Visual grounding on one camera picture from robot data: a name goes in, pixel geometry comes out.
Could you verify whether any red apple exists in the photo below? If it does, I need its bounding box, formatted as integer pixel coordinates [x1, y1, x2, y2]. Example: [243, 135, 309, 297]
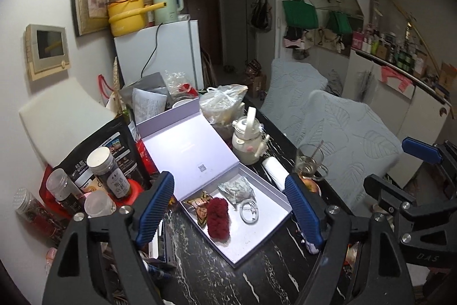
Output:
[302, 178, 321, 194]

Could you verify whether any brown door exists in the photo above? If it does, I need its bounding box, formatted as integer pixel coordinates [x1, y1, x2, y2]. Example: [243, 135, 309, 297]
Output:
[184, 0, 220, 57]

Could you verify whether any grey mailer bag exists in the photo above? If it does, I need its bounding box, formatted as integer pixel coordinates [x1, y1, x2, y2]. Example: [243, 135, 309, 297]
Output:
[121, 72, 168, 113]

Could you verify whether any glass mug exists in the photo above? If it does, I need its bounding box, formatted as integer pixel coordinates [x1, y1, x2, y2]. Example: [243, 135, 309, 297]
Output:
[294, 144, 328, 181]

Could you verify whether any lavender gift box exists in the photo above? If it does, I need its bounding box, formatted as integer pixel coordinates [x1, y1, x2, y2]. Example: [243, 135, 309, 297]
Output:
[136, 98, 291, 268]

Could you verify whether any wicker fan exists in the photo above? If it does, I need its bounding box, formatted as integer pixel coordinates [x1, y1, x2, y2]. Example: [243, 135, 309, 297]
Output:
[113, 57, 124, 91]

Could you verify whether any green electric kettle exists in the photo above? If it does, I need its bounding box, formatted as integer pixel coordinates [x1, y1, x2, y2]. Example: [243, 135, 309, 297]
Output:
[153, 0, 185, 26]

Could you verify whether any yellow pot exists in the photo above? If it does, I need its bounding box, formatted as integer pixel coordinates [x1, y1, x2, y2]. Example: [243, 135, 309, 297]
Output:
[107, 0, 168, 37]

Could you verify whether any printed paper sheet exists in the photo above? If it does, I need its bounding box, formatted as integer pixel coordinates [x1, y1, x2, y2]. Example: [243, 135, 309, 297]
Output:
[132, 88, 168, 125]

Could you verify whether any wooden pole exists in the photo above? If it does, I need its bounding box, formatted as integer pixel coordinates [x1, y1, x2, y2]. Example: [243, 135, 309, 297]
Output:
[364, 0, 454, 120]

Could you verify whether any red fuzzy scrunchie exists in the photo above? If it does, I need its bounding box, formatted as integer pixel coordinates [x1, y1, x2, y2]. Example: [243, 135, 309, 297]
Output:
[206, 198, 231, 240]

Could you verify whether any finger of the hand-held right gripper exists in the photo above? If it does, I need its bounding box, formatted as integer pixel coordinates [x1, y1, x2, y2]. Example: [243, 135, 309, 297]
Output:
[402, 137, 457, 184]
[363, 174, 457, 248]

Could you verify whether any black power cable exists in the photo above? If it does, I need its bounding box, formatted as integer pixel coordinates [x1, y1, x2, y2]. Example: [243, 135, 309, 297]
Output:
[141, 23, 162, 77]

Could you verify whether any cardboard box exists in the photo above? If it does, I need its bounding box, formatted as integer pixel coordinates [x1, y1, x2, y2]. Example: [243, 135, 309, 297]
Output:
[437, 62, 457, 91]

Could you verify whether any white chair back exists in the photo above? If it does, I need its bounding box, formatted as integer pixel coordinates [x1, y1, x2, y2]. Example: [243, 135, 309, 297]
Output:
[19, 76, 118, 166]

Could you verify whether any crinkled clear plastic bag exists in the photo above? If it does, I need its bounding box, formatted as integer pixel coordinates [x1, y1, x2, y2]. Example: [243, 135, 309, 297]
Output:
[164, 70, 201, 100]

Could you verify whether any green tote bag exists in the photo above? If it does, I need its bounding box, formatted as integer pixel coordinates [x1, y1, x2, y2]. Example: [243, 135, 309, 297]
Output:
[282, 0, 318, 29]
[326, 10, 354, 37]

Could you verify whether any black stand-up pouch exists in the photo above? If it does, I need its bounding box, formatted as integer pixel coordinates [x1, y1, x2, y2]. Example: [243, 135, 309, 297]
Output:
[57, 115, 151, 191]

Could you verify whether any white paper roll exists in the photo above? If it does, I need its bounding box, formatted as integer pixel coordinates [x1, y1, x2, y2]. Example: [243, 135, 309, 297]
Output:
[262, 157, 288, 189]

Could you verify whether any white green-print packet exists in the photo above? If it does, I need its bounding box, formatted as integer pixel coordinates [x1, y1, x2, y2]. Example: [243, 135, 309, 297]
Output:
[218, 176, 256, 208]

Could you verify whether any metal spoon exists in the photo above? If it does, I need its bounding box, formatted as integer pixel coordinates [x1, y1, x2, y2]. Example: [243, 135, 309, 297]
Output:
[309, 140, 324, 160]

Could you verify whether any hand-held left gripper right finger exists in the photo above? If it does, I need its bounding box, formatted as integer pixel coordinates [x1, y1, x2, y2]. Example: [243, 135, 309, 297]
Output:
[284, 174, 415, 305]

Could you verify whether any row of bottles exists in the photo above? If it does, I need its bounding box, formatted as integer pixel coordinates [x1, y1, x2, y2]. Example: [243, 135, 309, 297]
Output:
[352, 24, 429, 73]

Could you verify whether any orange patterned snack wrapper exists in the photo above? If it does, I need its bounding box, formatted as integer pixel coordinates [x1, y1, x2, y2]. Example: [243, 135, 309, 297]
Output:
[184, 191, 213, 227]

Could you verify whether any clear jar of red berries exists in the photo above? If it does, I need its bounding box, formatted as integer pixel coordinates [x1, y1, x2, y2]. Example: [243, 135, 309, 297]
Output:
[14, 188, 68, 241]

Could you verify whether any white cabinet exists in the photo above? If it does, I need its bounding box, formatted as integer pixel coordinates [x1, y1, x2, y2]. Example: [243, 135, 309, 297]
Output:
[348, 48, 452, 180]

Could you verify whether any white teapot-shaped bottle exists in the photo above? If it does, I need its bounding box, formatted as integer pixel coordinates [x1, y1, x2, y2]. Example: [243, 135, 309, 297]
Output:
[231, 107, 271, 166]

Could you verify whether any dark labelled jar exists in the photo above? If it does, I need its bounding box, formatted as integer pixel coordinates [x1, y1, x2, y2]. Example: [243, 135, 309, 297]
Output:
[87, 148, 131, 200]

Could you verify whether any black hanging bag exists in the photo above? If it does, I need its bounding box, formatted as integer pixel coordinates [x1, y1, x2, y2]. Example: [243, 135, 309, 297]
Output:
[250, 0, 272, 30]

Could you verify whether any plastic bag of food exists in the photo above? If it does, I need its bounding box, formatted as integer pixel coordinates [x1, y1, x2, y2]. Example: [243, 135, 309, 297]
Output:
[199, 84, 248, 125]

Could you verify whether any white fridge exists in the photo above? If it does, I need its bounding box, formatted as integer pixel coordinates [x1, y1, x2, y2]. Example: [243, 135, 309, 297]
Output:
[113, 19, 204, 91]

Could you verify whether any blue and white small box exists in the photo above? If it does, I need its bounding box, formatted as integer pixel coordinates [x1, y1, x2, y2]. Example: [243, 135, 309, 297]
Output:
[146, 216, 168, 259]

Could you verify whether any white cord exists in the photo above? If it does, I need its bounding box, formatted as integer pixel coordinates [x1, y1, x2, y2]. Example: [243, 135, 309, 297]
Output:
[239, 200, 259, 224]

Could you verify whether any wall intercom panel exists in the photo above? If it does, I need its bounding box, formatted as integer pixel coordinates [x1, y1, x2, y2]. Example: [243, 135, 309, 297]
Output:
[24, 24, 71, 81]

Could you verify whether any leaf-pattern covered chair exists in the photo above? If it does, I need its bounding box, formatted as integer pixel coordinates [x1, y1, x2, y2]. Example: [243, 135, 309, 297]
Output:
[260, 58, 329, 113]
[284, 90, 404, 213]

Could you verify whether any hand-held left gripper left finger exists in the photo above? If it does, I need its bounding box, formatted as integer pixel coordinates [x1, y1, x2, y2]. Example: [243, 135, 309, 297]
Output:
[42, 171, 175, 305]

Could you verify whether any pink cloth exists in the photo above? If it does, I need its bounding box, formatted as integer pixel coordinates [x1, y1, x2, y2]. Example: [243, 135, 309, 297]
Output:
[380, 65, 416, 93]

